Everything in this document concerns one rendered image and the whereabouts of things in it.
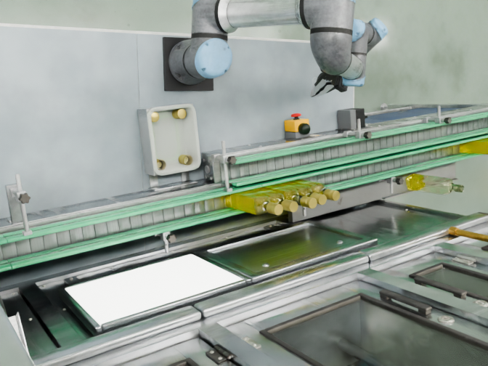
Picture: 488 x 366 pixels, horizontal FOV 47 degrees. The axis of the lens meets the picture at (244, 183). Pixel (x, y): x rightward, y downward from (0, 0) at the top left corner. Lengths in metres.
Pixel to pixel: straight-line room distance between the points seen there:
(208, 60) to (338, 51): 0.42
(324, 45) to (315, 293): 0.66
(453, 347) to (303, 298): 0.41
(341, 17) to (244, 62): 0.64
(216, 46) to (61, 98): 0.51
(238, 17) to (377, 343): 1.01
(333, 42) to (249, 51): 0.64
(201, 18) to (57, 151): 0.61
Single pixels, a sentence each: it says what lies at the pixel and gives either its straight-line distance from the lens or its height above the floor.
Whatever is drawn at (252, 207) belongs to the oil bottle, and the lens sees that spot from 1.80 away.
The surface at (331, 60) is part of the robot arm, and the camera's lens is 1.58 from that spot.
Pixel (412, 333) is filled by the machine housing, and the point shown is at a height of 1.74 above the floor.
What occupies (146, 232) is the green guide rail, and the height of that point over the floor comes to 0.95.
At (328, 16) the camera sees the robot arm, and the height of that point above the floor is 1.36.
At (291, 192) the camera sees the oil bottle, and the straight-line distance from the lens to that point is 1.84.
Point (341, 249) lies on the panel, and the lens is 1.71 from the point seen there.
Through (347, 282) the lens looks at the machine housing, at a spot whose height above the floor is 1.43.
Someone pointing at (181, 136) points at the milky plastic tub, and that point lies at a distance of 1.97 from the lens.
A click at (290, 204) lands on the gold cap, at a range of 1.75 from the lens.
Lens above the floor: 2.54
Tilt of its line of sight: 57 degrees down
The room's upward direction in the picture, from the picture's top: 102 degrees clockwise
